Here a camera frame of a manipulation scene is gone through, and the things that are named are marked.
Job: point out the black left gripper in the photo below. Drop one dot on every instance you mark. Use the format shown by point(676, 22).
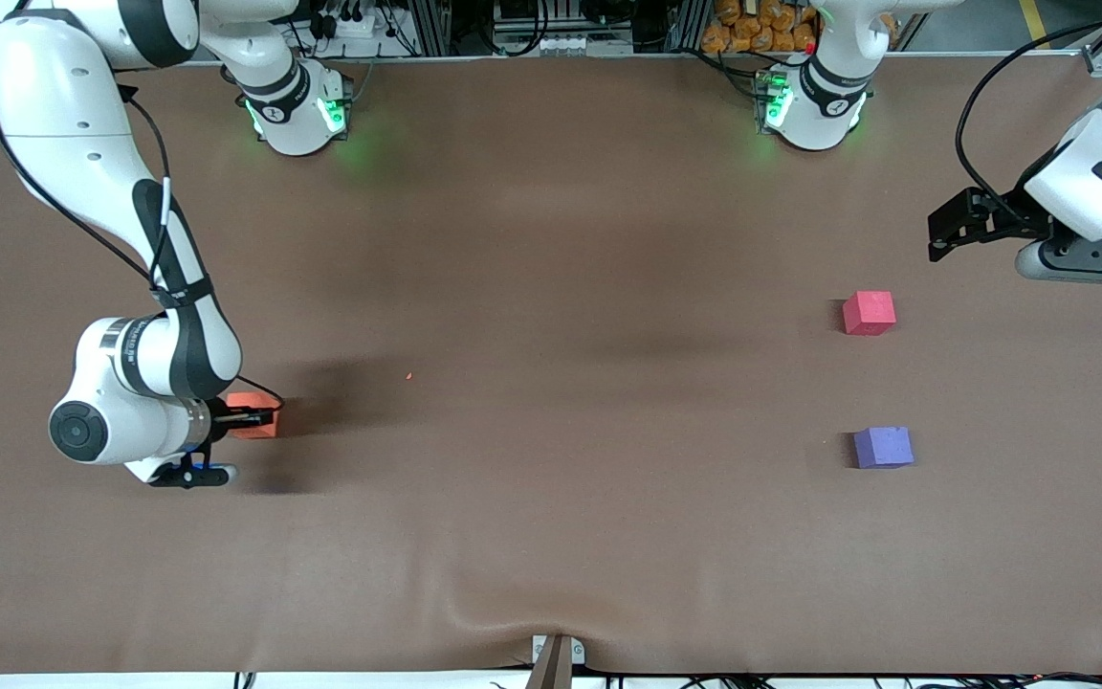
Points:
point(1008, 219)

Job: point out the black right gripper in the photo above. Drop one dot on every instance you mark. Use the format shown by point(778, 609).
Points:
point(224, 417)

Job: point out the orange foam block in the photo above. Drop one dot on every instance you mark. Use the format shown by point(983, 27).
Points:
point(245, 433)

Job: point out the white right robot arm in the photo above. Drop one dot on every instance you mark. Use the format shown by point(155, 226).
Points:
point(63, 115)

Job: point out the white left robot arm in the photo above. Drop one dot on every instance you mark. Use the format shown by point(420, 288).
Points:
point(1077, 191)

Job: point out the red foam block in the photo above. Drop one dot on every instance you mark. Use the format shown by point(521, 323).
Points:
point(869, 313)

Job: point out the purple foam block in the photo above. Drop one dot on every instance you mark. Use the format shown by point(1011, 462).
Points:
point(883, 447)

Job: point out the pile of orange bags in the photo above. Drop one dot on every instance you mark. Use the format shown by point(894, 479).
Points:
point(761, 24)

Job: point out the brown table cover mat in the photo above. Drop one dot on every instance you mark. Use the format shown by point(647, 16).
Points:
point(551, 478)

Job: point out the white power strip with plugs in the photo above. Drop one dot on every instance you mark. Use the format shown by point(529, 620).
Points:
point(350, 23)

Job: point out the aluminium frame post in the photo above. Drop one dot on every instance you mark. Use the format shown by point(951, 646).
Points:
point(436, 24)
point(690, 24)

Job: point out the small metal edge bracket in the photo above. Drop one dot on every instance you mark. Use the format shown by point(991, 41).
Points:
point(539, 651)

